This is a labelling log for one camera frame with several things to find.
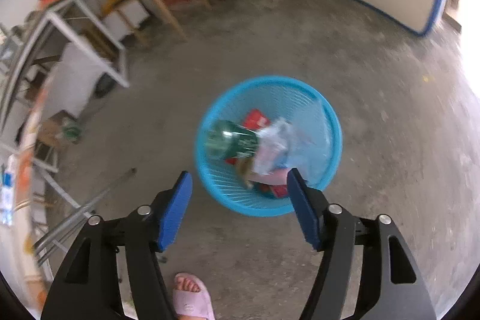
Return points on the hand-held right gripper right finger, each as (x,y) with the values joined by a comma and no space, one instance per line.
(303,209)

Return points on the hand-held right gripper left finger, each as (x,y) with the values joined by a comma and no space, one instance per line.
(174,209)

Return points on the red cartoon can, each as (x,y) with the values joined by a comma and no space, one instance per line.
(275,190)

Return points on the pink cloth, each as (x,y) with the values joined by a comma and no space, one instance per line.
(272,177)

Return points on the blue plastic mesh basket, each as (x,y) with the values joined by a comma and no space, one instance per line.
(225,185)

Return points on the clear plastic bag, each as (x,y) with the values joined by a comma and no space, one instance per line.
(273,140)

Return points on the green plastic bottle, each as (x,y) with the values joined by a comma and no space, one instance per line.
(234,142)

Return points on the person's foot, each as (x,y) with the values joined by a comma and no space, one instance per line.
(187,284)

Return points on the pink slipper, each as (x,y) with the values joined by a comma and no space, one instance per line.
(193,305)

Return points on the cardboard box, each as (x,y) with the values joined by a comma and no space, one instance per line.
(52,132)

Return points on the white sacks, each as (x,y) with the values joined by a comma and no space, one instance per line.
(73,80)

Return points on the white side table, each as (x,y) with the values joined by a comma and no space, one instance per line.
(90,39)

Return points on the white box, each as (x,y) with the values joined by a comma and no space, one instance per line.
(129,18)

